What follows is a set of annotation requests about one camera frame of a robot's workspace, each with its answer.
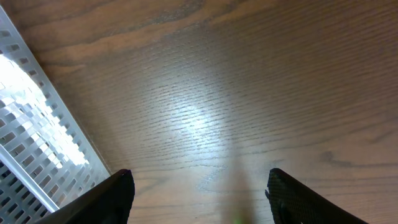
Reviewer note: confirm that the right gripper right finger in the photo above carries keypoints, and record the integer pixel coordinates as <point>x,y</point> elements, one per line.
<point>293,202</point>

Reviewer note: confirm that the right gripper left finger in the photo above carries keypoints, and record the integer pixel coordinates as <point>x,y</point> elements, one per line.
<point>108,202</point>

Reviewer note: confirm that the clear white plastic basket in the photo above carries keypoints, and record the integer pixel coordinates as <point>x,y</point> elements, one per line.
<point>46,160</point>

